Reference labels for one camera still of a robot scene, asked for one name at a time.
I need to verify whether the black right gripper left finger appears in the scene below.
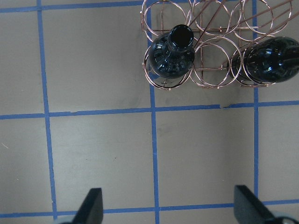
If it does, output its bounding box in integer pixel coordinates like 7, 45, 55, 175
72, 188, 103, 224

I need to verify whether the copper wire wine rack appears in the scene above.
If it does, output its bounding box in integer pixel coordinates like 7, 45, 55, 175
140, 0, 299, 90

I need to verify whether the dark bottle in rack corner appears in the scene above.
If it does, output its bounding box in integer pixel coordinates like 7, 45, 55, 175
148, 24, 195, 79

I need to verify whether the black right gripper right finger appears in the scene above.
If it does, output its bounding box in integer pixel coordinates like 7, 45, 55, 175
234, 185, 275, 224

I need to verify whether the dark bottle in rack end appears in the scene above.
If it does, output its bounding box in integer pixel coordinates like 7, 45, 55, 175
228, 36, 299, 83

